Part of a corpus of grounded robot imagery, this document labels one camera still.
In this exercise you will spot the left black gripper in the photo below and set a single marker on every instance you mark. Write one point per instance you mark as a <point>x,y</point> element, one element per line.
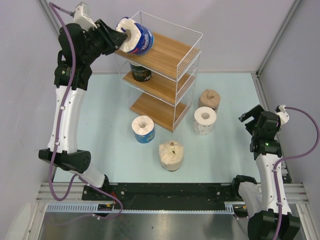
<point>112,39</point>

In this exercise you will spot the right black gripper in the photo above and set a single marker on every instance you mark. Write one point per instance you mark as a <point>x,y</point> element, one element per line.
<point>253,112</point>

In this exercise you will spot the dark blue paper roll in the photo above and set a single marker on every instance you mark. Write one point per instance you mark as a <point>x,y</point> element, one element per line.
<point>139,38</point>

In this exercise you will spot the black paper roll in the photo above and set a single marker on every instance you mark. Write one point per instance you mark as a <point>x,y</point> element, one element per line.
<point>140,73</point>

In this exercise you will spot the light blue paper roll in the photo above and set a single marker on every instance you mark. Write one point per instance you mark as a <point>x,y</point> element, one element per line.
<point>144,129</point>

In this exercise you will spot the beige paper roll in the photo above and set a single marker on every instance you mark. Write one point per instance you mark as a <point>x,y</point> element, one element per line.
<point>171,154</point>

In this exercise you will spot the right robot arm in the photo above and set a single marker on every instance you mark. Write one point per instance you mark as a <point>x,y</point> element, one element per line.
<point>269,214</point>

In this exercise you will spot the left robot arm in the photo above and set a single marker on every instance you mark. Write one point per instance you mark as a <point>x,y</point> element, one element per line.
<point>80,47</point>

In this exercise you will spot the brown wrapped paper roll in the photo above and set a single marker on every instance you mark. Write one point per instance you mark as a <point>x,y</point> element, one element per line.
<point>209,98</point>

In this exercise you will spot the white dotted paper roll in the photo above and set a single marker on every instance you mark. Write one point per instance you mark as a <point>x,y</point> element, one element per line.
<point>204,119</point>

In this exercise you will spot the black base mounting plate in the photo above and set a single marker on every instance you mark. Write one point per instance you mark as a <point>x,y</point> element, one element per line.
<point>174,194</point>

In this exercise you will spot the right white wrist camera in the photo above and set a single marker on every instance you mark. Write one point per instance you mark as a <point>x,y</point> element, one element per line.
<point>282,113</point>

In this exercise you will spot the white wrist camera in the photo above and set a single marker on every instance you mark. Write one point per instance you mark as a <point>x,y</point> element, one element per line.
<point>82,18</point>
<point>282,113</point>

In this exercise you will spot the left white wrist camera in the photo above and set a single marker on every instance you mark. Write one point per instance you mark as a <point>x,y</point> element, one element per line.
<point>82,18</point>

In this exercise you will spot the white wire wooden shelf rack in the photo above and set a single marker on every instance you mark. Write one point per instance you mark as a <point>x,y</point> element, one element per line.
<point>173,60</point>

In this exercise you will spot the grey slotted cable duct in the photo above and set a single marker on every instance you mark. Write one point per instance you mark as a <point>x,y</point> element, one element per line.
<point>228,208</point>

